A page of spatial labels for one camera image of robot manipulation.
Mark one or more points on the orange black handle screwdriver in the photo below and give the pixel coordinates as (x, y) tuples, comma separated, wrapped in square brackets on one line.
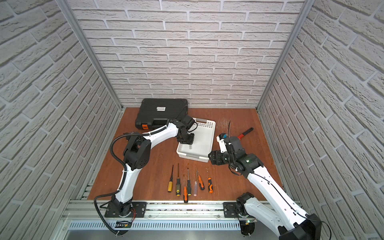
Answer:
[(210, 184)]

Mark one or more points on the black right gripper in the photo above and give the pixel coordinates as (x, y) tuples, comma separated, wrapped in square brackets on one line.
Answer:
[(216, 155)]

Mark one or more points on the clear pink handle screwdriver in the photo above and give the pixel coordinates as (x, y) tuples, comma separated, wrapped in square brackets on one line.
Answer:
[(196, 185)]

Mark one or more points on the red pipe wrench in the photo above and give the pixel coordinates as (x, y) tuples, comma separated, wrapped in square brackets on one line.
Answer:
[(245, 133)]

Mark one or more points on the aluminium mounting rail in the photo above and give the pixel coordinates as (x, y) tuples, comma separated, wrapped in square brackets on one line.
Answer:
[(155, 210)]

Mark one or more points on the long orange handle screwdriver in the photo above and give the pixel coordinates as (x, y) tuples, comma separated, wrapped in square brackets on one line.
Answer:
[(185, 193)]

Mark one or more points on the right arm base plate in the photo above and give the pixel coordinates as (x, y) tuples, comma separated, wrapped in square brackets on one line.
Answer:
[(235, 210)]

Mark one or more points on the white perforated plastic bin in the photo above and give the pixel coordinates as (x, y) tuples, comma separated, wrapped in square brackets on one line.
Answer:
[(203, 141)]

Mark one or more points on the black green handle screwdriver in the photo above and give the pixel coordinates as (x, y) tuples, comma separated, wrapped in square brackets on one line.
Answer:
[(189, 189)]

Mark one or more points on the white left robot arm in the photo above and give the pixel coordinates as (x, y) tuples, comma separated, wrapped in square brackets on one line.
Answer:
[(137, 155)]

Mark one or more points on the black plastic tool case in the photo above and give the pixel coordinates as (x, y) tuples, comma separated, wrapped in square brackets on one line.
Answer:
[(155, 113)]

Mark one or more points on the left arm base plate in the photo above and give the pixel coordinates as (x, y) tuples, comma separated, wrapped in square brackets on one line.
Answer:
[(138, 208)]

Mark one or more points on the black yellow handle screwdriver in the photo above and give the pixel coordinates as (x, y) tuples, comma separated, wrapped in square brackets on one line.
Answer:
[(178, 183)]

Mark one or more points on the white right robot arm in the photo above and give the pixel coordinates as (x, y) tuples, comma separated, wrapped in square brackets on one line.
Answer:
[(285, 218)]

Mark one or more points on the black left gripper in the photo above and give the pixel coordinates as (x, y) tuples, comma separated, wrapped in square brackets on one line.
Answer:
[(191, 142)]

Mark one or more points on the orange grey handle screwdriver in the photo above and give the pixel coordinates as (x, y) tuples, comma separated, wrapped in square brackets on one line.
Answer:
[(199, 180)]

